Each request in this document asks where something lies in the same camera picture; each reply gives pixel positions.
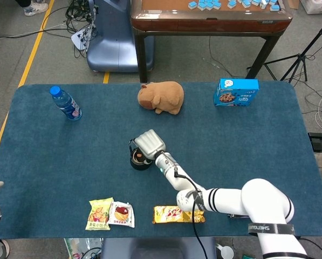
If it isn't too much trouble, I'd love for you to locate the person in black trousers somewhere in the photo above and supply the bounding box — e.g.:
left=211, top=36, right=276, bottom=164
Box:
left=15, top=0, right=50, bottom=17

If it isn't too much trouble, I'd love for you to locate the black teapot with handle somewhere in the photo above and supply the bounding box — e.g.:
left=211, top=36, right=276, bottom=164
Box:
left=128, top=138, right=154, bottom=171

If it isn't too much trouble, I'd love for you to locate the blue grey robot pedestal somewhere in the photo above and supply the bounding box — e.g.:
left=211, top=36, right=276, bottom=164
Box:
left=86, top=0, right=155, bottom=73

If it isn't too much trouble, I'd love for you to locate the blue table mat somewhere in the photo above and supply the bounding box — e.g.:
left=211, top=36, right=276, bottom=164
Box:
left=0, top=81, right=322, bottom=241

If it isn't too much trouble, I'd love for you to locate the black foot pedal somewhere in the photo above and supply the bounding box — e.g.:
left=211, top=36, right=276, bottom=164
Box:
left=308, top=132, right=322, bottom=153

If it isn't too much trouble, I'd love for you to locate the white power strip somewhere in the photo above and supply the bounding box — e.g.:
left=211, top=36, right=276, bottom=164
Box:
left=71, top=25, right=93, bottom=51

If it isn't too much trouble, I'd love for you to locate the black tripod stand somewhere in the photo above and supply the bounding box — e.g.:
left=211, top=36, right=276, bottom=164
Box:
left=246, top=18, right=322, bottom=83

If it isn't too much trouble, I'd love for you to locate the brown mahjong table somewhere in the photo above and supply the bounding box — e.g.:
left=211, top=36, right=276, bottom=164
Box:
left=130, top=0, right=293, bottom=83

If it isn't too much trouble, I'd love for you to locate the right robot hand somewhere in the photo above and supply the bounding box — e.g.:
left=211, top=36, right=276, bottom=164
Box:
left=133, top=129, right=167, bottom=165

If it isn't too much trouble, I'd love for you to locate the yellow biscuit pack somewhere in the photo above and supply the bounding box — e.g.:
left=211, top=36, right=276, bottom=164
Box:
left=152, top=205, right=206, bottom=224

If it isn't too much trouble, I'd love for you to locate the bundle of black floor cables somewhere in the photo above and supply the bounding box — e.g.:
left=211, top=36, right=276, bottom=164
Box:
left=0, top=0, right=99, bottom=59

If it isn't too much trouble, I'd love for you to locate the white plastic scoop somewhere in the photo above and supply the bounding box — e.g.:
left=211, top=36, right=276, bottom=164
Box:
left=216, top=243, right=235, bottom=259

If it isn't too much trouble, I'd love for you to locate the blue cookie box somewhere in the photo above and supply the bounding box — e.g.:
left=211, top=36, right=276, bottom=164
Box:
left=213, top=78, right=260, bottom=107

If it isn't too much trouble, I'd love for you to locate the brown capybara plush toy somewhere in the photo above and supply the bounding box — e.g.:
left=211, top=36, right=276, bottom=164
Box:
left=137, top=80, right=185, bottom=115

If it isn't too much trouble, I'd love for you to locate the green yellow snack bag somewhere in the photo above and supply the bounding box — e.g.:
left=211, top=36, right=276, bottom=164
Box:
left=85, top=197, right=115, bottom=231

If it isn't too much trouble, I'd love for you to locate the water bottle with blue cap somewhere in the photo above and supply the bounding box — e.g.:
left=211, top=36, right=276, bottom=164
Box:
left=49, top=85, right=83, bottom=121

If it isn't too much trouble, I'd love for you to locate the black teapot lid orange knob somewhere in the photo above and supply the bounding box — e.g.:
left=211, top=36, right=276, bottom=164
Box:
left=133, top=149, right=148, bottom=166

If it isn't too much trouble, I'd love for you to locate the white red snack packet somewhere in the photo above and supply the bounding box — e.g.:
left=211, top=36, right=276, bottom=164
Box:
left=107, top=201, right=136, bottom=229

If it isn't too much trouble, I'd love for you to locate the grey blue robot body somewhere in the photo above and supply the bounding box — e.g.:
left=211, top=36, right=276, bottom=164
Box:
left=100, top=237, right=217, bottom=259

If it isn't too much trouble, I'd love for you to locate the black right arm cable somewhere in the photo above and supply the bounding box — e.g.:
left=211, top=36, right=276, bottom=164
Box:
left=160, top=152, right=209, bottom=259

